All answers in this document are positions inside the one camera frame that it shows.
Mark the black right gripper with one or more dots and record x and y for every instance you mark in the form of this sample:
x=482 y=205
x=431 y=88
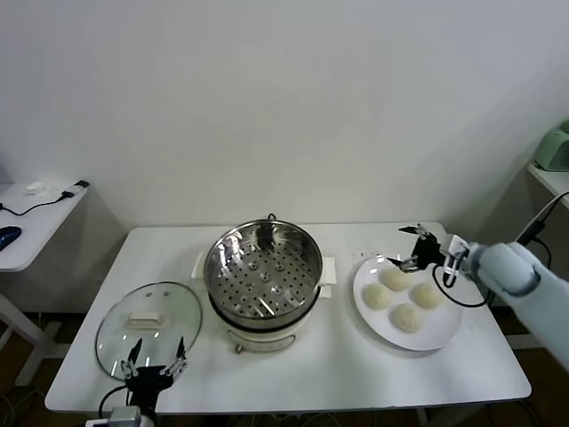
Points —
x=427 y=254

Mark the small white object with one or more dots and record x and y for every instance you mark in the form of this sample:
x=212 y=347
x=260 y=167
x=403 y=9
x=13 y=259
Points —
x=36 y=187

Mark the mint green appliance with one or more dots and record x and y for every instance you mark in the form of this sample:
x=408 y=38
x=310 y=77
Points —
x=553 y=149

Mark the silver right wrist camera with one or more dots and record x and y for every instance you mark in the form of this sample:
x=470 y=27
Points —
x=455 y=249

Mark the round glass pot lid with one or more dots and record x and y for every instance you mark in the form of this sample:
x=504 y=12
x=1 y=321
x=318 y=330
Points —
x=115 y=331

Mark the white round plate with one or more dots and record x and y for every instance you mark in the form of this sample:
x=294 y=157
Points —
x=427 y=333

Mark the white side desk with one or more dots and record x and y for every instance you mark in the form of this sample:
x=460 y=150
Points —
x=40 y=231

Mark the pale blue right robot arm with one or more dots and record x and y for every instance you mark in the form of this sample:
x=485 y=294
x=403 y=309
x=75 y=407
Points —
x=511 y=271

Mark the white electric pot base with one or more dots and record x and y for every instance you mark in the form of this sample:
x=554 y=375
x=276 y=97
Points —
x=262 y=340

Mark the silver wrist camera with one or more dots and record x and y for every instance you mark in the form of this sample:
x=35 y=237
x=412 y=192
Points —
x=455 y=249
x=124 y=416

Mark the white steamed baozi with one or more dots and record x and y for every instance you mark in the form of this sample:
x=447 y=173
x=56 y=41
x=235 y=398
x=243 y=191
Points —
x=395 y=281
x=378 y=296
x=406 y=317
x=427 y=295

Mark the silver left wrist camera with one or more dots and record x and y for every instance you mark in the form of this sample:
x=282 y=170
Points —
x=124 y=416

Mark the white shelf desk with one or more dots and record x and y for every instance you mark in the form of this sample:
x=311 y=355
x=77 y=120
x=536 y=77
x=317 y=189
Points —
x=551 y=180

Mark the stainless steel steamer basket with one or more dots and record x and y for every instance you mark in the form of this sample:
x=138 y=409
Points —
x=249 y=267

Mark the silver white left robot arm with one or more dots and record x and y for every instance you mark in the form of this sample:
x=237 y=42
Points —
x=95 y=422

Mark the blue computer mouse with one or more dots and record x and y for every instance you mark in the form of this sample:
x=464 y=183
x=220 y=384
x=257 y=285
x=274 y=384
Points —
x=9 y=236

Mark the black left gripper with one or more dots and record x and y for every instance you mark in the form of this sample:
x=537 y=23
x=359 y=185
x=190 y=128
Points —
x=149 y=381

